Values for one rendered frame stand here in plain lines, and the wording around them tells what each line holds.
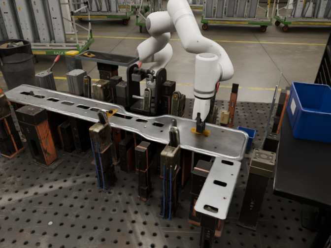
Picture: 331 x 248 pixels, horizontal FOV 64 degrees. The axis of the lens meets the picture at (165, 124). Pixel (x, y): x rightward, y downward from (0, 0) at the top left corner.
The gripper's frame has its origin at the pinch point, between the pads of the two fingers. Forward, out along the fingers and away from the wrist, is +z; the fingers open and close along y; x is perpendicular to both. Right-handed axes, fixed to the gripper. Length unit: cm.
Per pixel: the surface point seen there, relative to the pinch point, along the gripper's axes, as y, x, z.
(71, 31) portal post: -477, -499, 100
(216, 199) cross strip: 34.2, 15.9, 3.8
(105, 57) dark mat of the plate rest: -33, -70, -12
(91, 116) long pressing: 7, -53, 4
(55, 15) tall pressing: -295, -363, 22
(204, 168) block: 18.8, 7.7, 5.8
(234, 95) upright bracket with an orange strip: -14.9, 10.1, -10.7
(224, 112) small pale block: -11.6, 7.4, -2.7
